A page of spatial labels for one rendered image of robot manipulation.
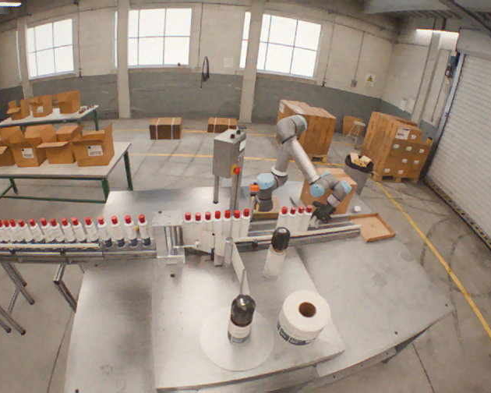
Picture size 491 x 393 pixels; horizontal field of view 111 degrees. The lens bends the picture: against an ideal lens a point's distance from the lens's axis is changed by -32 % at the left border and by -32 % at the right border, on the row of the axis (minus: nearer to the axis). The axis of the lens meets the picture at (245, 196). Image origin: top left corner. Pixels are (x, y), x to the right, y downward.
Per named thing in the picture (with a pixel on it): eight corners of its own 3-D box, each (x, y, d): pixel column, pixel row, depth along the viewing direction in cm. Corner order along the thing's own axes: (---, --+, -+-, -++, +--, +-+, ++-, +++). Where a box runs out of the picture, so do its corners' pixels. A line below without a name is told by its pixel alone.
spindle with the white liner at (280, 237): (265, 281, 120) (277, 238, 104) (260, 267, 127) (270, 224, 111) (281, 278, 122) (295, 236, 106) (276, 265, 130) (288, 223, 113)
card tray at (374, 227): (365, 242, 159) (368, 238, 157) (347, 219, 179) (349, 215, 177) (393, 236, 166) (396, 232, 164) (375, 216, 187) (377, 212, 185)
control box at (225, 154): (211, 174, 121) (213, 138, 111) (226, 161, 135) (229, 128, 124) (230, 179, 119) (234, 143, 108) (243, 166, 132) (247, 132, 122)
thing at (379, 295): (65, 404, 58) (62, 403, 57) (111, 193, 178) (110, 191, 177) (453, 310, 111) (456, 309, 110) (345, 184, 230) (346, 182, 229)
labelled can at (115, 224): (116, 249, 125) (107, 220, 113) (118, 242, 129) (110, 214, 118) (125, 249, 126) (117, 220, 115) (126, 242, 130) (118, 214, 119)
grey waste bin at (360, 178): (341, 203, 354) (355, 166, 320) (331, 187, 389) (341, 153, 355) (365, 203, 359) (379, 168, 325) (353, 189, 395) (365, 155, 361)
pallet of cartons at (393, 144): (375, 182, 427) (395, 125, 364) (355, 161, 496) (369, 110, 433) (416, 184, 447) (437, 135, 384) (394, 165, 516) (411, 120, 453)
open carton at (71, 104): (54, 116, 354) (51, 97, 334) (67, 109, 390) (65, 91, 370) (72, 115, 358) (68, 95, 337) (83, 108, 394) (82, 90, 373)
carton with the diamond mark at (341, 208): (312, 217, 174) (323, 185, 159) (299, 198, 193) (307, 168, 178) (345, 214, 182) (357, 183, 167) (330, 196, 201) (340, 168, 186)
